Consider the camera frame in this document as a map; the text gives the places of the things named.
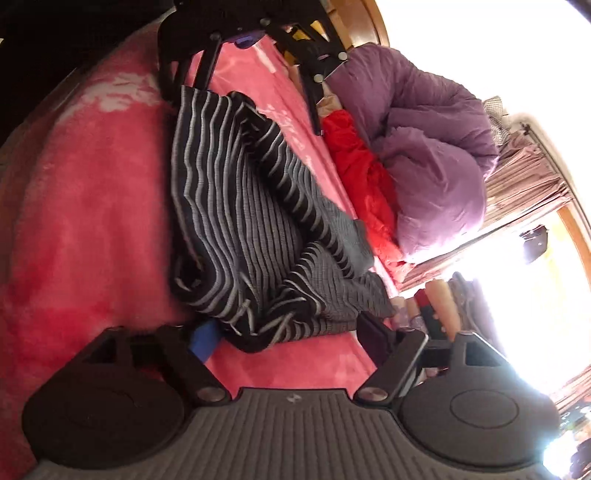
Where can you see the pink striped curtain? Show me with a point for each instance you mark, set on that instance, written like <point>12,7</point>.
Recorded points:
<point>528,183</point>

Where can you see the checkered cloth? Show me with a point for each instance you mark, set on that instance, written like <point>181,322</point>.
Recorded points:
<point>497,114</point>

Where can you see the purple duvet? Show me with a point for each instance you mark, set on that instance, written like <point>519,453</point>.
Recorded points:
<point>431,135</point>

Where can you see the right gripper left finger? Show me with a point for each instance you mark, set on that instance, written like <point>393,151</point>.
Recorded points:
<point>184,372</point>

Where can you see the left stack folded clothes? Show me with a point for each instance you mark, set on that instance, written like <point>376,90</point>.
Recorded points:
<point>432,309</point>

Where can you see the black white striped garment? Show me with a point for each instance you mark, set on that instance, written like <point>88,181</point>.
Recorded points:
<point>262,250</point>

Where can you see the stack folded clothes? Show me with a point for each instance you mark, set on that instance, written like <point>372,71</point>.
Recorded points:
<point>432,309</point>
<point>473,309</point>

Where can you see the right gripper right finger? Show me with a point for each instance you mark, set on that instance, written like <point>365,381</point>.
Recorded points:
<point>395,353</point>

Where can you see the middle stack folded clothes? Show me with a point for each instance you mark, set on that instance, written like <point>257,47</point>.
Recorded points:
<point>473,309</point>

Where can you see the red quilt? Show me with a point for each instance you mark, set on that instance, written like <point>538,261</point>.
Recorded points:
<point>370,189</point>

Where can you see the wooden headboard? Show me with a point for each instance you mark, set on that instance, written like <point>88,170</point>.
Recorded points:
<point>357,22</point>

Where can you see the pink floral bed blanket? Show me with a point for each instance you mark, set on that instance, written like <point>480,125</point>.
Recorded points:
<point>85,230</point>

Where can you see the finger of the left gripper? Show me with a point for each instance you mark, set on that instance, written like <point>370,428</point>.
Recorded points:
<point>210,48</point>
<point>316,57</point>

